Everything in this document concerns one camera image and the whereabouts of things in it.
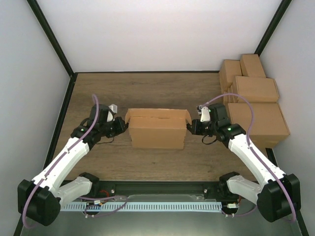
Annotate brown cardboard box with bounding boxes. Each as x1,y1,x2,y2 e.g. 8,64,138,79
125,108,192,149

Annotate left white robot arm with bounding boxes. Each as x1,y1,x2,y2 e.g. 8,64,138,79
18,103,127,228

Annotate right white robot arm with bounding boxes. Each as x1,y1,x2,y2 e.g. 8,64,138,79
187,103,301,222

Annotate bottom stacked cardboard box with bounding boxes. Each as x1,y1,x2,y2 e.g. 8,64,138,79
254,140,280,148

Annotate rear left cardboard box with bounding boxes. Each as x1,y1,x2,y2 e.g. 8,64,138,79
219,59,242,93

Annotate large front cardboard box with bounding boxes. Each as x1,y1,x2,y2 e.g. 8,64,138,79
227,103,290,141

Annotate middle folded cardboard box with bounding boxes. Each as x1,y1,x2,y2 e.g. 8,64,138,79
232,76,279,103

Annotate rear right cardboard box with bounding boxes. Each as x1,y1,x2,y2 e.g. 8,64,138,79
240,54,266,78

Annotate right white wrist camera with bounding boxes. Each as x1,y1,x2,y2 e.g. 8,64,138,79
197,105,211,122

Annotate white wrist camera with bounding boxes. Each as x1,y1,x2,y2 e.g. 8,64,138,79
197,105,211,122
107,104,118,122

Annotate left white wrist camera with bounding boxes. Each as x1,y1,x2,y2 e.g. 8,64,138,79
107,104,118,122

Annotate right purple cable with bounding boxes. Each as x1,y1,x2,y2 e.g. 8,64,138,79
201,93,297,223

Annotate purple cable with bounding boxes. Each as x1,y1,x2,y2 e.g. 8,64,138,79
201,93,297,223
22,94,128,229

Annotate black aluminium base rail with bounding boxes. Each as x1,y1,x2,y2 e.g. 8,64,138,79
99,181,222,200

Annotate light blue slotted cable duct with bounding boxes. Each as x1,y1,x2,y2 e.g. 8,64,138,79
61,202,222,213

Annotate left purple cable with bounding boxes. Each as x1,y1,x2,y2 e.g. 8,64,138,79
22,94,128,229

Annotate left black frame post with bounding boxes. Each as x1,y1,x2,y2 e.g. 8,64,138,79
27,0,74,77

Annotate black frame post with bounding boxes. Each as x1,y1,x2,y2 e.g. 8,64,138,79
254,0,292,56
27,0,74,77

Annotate right black frame post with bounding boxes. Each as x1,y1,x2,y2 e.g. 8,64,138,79
254,0,292,56

